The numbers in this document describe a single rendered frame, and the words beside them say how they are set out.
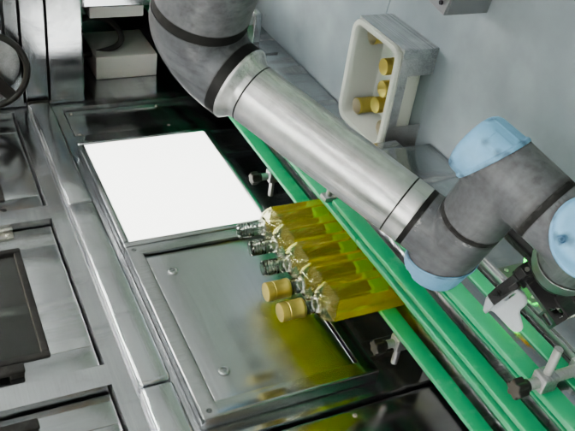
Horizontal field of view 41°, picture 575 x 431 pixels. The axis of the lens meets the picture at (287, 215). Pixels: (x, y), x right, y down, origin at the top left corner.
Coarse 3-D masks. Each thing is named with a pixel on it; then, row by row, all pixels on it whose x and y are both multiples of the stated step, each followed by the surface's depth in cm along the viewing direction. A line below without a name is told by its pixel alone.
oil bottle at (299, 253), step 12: (312, 240) 143; (324, 240) 144; (336, 240) 144; (348, 240) 145; (288, 252) 141; (300, 252) 140; (312, 252) 140; (324, 252) 141; (336, 252) 142; (348, 252) 143; (300, 264) 139
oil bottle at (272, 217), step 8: (312, 200) 154; (320, 200) 154; (272, 208) 150; (280, 208) 151; (288, 208) 151; (296, 208) 151; (304, 208) 152; (312, 208) 152; (320, 208) 152; (264, 216) 149; (272, 216) 148; (280, 216) 148; (288, 216) 149; (296, 216) 149; (304, 216) 149; (312, 216) 150; (264, 224) 148; (272, 224) 147; (280, 224) 147; (264, 232) 148; (272, 232) 148
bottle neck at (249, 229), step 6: (246, 222) 148; (252, 222) 148; (258, 222) 148; (240, 228) 146; (246, 228) 147; (252, 228) 147; (258, 228) 148; (240, 234) 147; (246, 234) 147; (252, 234) 148; (258, 234) 148
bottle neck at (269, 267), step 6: (270, 258) 140; (276, 258) 140; (282, 258) 140; (264, 264) 138; (270, 264) 139; (276, 264) 139; (282, 264) 139; (288, 264) 140; (264, 270) 140; (270, 270) 138; (276, 270) 139; (282, 270) 140; (288, 270) 140
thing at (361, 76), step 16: (352, 32) 156; (352, 48) 158; (368, 48) 159; (384, 48) 159; (352, 64) 160; (368, 64) 161; (352, 80) 162; (368, 80) 164; (352, 96) 165; (368, 96) 166; (352, 112) 166; (384, 112) 150; (368, 128) 161; (384, 128) 152
